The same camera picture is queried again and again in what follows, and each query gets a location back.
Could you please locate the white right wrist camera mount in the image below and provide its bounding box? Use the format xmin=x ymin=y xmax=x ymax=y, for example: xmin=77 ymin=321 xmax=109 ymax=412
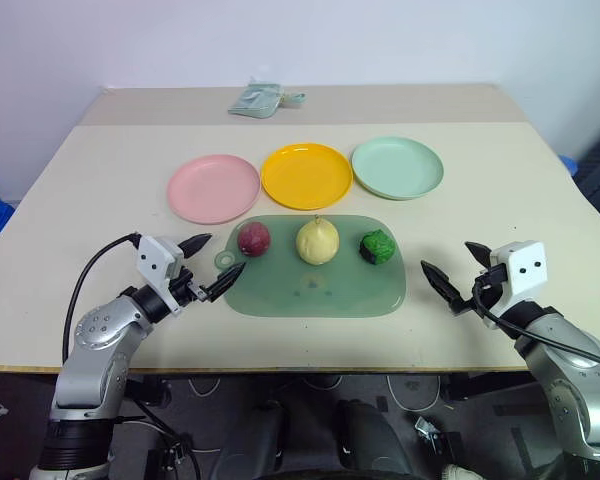
xmin=488 ymin=240 xmax=547 ymax=307

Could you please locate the large dark rounded shape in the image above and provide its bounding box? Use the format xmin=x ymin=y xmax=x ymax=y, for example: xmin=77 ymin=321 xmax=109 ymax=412
xmin=332 ymin=398 xmax=415 ymax=477

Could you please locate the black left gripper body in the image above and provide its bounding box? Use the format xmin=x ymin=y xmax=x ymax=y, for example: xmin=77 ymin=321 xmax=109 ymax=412
xmin=167 ymin=266 xmax=216 ymax=307

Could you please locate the yellow pear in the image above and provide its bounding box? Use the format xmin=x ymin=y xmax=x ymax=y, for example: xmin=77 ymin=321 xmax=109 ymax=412
xmin=294 ymin=214 xmax=341 ymax=266

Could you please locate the narrow dark rounded shape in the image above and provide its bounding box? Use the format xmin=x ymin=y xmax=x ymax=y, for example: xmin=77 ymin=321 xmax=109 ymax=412
xmin=247 ymin=398 xmax=287 ymax=472

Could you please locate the pink plate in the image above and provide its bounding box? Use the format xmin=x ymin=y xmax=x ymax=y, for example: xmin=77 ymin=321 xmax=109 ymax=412
xmin=167 ymin=154 xmax=262 ymax=225

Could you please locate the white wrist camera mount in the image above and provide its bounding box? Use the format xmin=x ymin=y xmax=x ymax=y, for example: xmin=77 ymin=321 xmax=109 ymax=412
xmin=135 ymin=234 xmax=185 ymax=317
xmin=488 ymin=240 xmax=547 ymax=307

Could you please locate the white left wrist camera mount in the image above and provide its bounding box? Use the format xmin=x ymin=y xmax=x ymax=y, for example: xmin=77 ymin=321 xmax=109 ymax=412
xmin=135 ymin=234 xmax=185 ymax=317

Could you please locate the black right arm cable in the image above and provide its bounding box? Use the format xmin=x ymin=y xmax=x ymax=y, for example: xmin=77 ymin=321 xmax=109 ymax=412
xmin=471 ymin=272 xmax=600 ymax=375

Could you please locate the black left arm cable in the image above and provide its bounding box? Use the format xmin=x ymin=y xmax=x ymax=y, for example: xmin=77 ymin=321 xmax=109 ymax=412
xmin=61 ymin=233 xmax=140 ymax=363

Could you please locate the light green plate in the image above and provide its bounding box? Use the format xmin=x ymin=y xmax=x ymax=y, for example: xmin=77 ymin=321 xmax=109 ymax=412
xmin=350 ymin=135 xmax=445 ymax=202

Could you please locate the dark red round fruit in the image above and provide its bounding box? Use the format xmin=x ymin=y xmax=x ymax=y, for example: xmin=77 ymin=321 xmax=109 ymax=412
xmin=236 ymin=221 xmax=272 ymax=258

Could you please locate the translucent green cutting board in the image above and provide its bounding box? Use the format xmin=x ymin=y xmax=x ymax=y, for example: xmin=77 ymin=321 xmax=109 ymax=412
xmin=214 ymin=213 xmax=408 ymax=318

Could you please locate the teal fabric pouch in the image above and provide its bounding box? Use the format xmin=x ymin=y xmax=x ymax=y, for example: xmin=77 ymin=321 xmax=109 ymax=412
xmin=227 ymin=77 xmax=307 ymax=120

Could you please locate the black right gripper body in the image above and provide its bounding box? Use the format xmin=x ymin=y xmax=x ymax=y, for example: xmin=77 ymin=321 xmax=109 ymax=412
xmin=449 ymin=263 xmax=511 ymax=317

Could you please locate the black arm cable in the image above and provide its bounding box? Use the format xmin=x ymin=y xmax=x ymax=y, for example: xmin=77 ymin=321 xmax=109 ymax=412
xmin=61 ymin=233 xmax=140 ymax=363
xmin=471 ymin=272 xmax=600 ymax=375

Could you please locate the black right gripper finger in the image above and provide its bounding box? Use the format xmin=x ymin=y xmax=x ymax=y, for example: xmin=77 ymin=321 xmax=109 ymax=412
xmin=464 ymin=241 xmax=493 ymax=267
xmin=420 ymin=259 xmax=463 ymax=307

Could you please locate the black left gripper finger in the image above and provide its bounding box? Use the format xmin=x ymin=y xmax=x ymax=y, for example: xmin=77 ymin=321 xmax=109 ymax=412
xmin=178 ymin=232 xmax=213 ymax=260
xmin=204 ymin=262 xmax=247 ymax=303

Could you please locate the yellow plate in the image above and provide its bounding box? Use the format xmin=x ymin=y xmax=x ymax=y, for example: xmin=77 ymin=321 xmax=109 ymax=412
xmin=260 ymin=142 xmax=354 ymax=211

